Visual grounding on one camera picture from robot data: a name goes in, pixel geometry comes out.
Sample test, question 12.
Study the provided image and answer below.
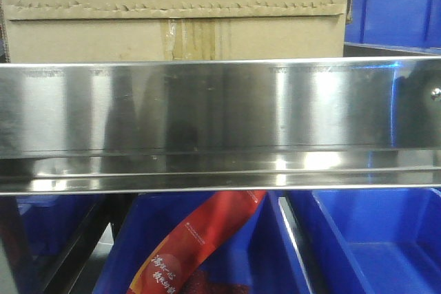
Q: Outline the brown cardboard carton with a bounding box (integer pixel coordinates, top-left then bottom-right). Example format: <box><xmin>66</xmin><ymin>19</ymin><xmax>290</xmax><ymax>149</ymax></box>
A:
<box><xmin>1</xmin><ymin>0</ymin><xmax>350</xmax><ymax>63</ymax></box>

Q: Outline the blue bin lower middle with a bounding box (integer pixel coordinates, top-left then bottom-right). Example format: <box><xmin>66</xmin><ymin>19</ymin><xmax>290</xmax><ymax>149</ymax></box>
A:
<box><xmin>93</xmin><ymin>192</ymin><xmax>311</xmax><ymax>293</ymax></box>

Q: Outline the blue bin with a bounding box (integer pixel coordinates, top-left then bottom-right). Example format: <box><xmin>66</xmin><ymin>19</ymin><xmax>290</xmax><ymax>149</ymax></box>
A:
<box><xmin>93</xmin><ymin>192</ymin><xmax>311</xmax><ymax>293</ymax></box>
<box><xmin>16</xmin><ymin>194</ymin><xmax>101</xmax><ymax>256</ymax></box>
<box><xmin>287</xmin><ymin>189</ymin><xmax>440</xmax><ymax>293</ymax></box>
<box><xmin>345</xmin><ymin>0</ymin><xmax>440</xmax><ymax>49</ymax></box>

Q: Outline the red snack bag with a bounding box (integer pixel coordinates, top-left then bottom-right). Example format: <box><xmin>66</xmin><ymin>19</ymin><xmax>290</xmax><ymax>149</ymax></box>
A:
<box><xmin>127</xmin><ymin>190</ymin><xmax>267</xmax><ymax>293</ymax></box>

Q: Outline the blue bin lower right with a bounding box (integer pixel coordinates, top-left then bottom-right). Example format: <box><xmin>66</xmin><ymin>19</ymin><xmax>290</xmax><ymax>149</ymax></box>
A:
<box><xmin>287</xmin><ymin>189</ymin><xmax>440</xmax><ymax>293</ymax></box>

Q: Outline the blue bin lower left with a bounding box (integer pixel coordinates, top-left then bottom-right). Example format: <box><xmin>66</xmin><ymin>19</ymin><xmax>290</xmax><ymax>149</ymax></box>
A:
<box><xmin>16</xmin><ymin>194</ymin><xmax>101</xmax><ymax>256</ymax></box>

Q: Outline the blue bin upper right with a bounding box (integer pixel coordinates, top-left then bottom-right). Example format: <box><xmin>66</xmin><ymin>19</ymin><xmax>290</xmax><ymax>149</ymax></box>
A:
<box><xmin>345</xmin><ymin>0</ymin><xmax>440</xmax><ymax>49</ymax></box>

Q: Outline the black shelf frame post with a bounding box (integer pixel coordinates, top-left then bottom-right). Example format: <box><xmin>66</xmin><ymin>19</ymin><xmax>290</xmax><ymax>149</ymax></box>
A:
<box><xmin>1</xmin><ymin>193</ymin><xmax>135</xmax><ymax>293</ymax></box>

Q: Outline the stainless steel shelf rail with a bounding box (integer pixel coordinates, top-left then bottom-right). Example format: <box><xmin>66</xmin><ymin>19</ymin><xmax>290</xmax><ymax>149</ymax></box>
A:
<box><xmin>1</xmin><ymin>56</ymin><xmax>440</xmax><ymax>196</ymax></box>

